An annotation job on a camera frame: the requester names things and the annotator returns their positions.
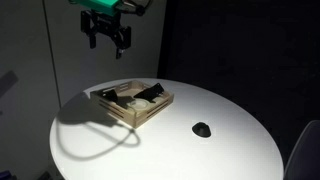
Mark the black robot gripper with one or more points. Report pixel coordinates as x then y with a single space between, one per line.
93 22

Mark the white masking tape roll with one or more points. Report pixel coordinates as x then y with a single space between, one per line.
138 105

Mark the wooden slatted tray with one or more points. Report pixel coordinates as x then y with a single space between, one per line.
126 93

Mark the black dome object on table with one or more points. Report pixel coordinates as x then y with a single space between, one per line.
202 130

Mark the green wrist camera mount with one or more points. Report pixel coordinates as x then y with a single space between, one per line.
103 6

